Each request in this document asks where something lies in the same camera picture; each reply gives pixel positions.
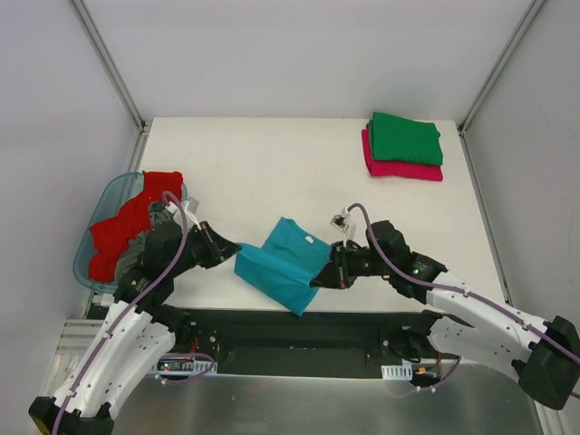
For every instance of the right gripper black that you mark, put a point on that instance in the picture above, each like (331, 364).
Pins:
(338, 265)

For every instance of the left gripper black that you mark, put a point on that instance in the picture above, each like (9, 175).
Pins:
(209, 245)

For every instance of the teal t shirt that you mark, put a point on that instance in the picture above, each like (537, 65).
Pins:
(284, 266)

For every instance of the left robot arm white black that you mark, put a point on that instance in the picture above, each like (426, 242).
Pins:
(138, 330)

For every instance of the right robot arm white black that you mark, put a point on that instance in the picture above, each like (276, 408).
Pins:
(540, 355)

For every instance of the grey t shirt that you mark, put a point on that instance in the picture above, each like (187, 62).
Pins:
(158, 213)

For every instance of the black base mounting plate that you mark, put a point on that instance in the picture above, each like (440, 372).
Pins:
(321, 345)

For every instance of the folded pink t shirt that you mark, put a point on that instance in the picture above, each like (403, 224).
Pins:
(400, 169)

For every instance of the red t shirt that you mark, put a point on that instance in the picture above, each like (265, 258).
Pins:
(132, 194)

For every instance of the translucent blue plastic basket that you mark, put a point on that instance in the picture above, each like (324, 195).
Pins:
(86, 249)

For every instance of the folded green t shirt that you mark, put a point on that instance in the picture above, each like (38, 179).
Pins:
(394, 138)

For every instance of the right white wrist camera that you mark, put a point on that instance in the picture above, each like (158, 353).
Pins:
(344, 224)

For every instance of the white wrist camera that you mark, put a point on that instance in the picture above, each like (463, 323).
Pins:
(344, 224)
(190, 207)

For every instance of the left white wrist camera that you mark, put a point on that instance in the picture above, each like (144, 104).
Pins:
(190, 207)

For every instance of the right white cable duct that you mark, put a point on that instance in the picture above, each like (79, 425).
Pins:
(402, 372)

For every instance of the right aluminium side rail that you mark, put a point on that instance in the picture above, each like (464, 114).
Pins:
(485, 219)

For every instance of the left aluminium frame post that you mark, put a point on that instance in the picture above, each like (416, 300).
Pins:
(98, 44)

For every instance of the aluminium frame post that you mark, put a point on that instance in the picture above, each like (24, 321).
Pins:
(524, 24)
(98, 44)

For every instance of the right aluminium frame post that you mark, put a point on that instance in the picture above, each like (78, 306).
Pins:
(524, 24)

